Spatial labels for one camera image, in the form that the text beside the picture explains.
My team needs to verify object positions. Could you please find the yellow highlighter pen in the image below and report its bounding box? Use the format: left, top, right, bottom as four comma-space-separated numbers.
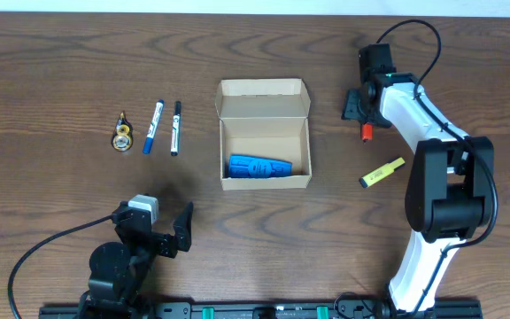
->
359, 157, 406, 189

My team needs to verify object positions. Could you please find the open cardboard box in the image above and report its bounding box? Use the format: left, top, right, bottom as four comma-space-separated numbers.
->
214, 78, 313, 191

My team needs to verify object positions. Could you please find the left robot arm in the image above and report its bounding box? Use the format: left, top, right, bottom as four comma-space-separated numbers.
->
75, 200, 194, 319

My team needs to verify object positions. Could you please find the black mounting rail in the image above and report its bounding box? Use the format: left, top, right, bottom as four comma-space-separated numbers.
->
38, 297, 483, 319

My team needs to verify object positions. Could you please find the blue whiteboard marker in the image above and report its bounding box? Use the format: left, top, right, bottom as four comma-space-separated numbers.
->
143, 99, 165, 154

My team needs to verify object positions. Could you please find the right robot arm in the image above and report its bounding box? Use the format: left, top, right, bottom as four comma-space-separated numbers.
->
341, 73, 498, 318

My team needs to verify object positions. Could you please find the blue utility knife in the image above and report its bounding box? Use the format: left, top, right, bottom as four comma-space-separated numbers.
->
228, 155, 292, 179

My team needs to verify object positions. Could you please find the black whiteboard marker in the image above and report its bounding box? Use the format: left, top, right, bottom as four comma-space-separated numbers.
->
170, 101, 182, 156

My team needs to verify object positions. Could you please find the red marker pen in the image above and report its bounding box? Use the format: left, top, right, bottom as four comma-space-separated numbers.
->
360, 123, 374, 143

